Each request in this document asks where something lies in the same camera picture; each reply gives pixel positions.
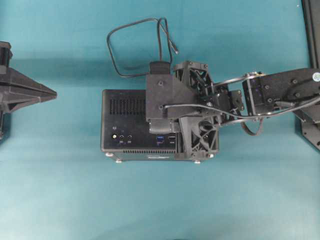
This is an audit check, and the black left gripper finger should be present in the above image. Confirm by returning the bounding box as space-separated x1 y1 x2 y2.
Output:
0 91 57 113
0 67 57 97

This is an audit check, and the black table frame rail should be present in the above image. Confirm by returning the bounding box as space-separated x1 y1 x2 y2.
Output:
301 0 320 69

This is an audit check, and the teal table mat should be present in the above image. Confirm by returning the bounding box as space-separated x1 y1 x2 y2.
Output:
0 0 320 240

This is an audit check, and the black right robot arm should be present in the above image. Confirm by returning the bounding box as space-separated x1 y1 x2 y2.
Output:
145 61 320 162

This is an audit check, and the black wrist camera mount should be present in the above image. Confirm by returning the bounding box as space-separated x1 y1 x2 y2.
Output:
145 74 198 120

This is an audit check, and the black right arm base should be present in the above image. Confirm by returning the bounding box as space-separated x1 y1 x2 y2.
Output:
293 101 320 151

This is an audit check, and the black USB cable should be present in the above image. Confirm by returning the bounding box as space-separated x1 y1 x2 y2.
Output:
106 16 180 79

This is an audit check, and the black mini PC box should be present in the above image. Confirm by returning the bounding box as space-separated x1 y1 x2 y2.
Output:
100 89 219 163

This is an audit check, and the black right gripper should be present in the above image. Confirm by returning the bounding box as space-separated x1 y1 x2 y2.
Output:
148 61 244 159

